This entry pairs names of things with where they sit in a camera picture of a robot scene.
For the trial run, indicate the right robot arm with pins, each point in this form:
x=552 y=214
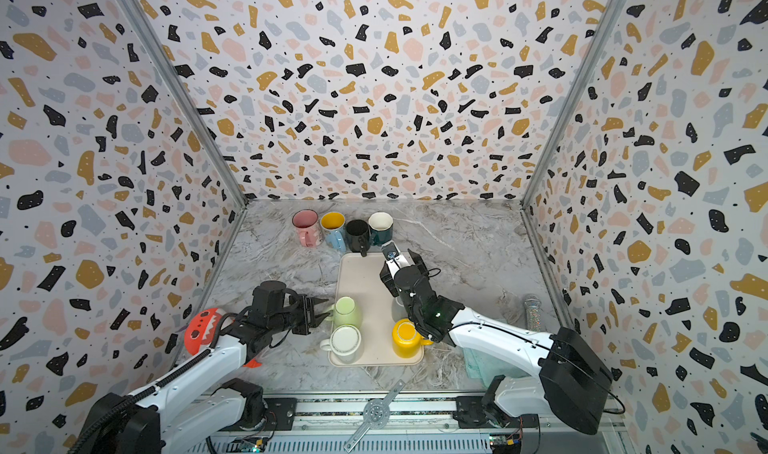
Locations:
x=572 y=382

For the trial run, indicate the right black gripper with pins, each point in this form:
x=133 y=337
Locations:
x=398 y=273

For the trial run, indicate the light green cloth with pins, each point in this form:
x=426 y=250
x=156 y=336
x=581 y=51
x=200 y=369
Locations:
x=485 y=367

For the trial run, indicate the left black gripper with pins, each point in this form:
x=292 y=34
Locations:
x=306 y=313

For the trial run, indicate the metal perforated bracket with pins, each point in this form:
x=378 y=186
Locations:
x=376 y=414

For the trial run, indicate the white mug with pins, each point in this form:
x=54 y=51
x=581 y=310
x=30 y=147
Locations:
x=345 y=343

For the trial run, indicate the black mug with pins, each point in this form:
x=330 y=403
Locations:
x=357 y=234

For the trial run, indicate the yellow mug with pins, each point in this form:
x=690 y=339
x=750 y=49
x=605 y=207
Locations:
x=406 y=340

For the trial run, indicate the light green mug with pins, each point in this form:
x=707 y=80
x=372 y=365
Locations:
x=345 y=312

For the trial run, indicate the pink mug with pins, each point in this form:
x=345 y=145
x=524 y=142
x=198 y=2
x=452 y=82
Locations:
x=306 y=224

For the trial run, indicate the glitter filled glass tube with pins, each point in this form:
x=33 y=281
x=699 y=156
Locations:
x=532 y=307

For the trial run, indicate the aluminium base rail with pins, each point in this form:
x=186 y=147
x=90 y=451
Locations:
x=419 y=423

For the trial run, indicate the dark green mug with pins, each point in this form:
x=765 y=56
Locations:
x=381 y=228

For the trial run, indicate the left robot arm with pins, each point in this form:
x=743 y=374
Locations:
x=201 y=396

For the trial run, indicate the beige plastic tray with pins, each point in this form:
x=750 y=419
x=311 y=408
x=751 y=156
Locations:
x=359 y=279

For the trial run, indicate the red shark toy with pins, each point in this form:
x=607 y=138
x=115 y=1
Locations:
x=214 y=329

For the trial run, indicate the blue butterfly mug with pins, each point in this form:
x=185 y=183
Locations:
x=333 y=226

